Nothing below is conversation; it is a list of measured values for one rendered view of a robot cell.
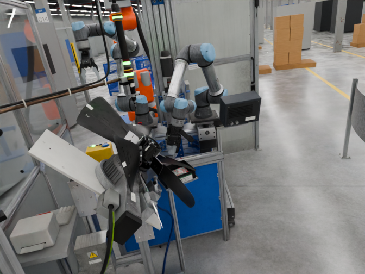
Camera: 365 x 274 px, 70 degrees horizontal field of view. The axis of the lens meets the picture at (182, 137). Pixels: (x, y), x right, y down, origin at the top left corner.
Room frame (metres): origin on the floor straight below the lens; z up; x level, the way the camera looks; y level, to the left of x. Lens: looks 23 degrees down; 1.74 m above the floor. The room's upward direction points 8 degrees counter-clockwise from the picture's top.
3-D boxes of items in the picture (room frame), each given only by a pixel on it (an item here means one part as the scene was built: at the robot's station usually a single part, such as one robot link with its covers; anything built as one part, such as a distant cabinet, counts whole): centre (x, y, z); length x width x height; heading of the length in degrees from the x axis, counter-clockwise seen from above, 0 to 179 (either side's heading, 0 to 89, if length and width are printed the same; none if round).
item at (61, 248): (1.07, 0.74, 0.85); 0.36 x 0.24 x 0.03; 9
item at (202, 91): (2.01, -0.20, 1.20); 0.13 x 0.12 x 0.14; 60
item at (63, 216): (1.17, 0.70, 0.87); 0.15 x 0.09 x 0.02; 4
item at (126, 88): (1.26, 0.22, 1.50); 0.09 x 0.07 x 0.10; 134
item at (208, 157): (1.64, 0.17, 0.82); 0.90 x 0.04 x 0.08; 99
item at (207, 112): (2.02, -0.20, 1.09); 0.15 x 0.15 x 0.10
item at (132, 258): (1.10, 0.41, 0.56); 0.19 x 0.04 x 0.04; 99
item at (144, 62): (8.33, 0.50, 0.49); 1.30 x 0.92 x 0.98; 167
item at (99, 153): (1.58, 0.56, 1.02); 0.16 x 0.10 x 0.11; 99
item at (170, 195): (1.46, 0.13, 0.40); 0.03 x 0.03 x 0.80; 24
